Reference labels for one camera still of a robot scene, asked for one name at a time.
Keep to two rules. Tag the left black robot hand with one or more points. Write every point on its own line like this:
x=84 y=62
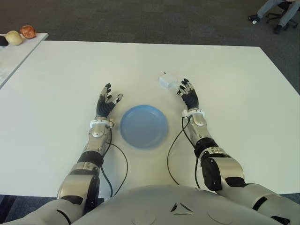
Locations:
x=105 y=107

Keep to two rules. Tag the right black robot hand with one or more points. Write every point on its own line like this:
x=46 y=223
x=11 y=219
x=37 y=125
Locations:
x=191 y=99

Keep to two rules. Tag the white charger block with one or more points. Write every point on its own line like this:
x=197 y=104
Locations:
x=167 y=80

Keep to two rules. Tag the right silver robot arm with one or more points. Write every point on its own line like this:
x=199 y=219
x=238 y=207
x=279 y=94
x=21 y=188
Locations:
x=225 y=168

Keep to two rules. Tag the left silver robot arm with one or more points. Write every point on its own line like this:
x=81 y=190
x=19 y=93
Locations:
x=77 y=180

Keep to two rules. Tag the blue round plate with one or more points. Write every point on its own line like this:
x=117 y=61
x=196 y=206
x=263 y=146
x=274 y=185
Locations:
x=144 y=126

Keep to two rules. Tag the white side table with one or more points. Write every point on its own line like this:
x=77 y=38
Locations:
x=16 y=56

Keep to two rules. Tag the grey robot torso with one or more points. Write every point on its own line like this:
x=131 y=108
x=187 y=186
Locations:
x=150 y=206

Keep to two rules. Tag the reddish brown fruit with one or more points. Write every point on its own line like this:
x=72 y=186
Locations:
x=28 y=31

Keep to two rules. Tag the pale yellow fruit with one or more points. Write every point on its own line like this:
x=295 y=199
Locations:
x=14 y=38

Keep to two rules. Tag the black office chair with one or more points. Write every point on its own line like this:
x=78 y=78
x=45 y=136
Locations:
x=273 y=16

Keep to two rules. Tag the black round bread roll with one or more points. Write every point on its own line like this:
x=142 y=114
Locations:
x=3 y=41

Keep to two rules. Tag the seated person legs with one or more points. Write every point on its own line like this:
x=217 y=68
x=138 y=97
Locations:
x=287 y=16

